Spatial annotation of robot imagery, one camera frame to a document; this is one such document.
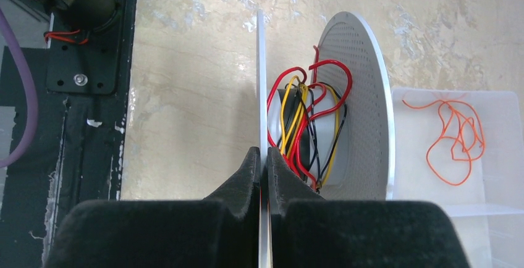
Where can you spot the translucent plastic divided tray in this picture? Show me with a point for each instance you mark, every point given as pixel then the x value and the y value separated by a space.
pixel 463 150

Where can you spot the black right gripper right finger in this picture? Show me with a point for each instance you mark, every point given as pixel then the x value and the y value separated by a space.
pixel 310 231

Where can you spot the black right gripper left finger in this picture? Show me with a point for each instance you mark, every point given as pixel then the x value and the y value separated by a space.
pixel 220 230

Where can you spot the white filament spool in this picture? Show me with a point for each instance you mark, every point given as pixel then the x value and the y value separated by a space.
pixel 366 156

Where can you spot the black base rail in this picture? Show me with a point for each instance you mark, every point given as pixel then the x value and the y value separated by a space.
pixel 80 65

